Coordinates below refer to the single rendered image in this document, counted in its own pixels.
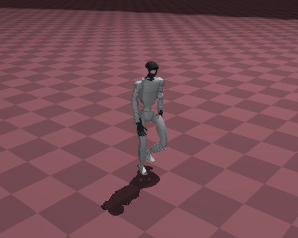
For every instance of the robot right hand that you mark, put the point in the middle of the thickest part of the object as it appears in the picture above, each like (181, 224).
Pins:
(140, 128)

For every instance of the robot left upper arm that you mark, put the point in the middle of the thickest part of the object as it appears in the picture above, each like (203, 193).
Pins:
(160, 94)

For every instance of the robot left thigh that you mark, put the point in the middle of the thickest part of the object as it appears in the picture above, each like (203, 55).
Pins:
(161, 129)

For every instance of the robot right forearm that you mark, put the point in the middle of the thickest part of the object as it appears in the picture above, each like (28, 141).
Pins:
(135, 109)

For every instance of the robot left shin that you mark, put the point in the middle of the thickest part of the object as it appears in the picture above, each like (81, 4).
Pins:
(154, 149)

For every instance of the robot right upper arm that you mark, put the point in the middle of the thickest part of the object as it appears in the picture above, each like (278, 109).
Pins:
(137, 87)

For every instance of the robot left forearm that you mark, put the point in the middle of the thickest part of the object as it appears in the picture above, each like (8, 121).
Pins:
(160, 104)

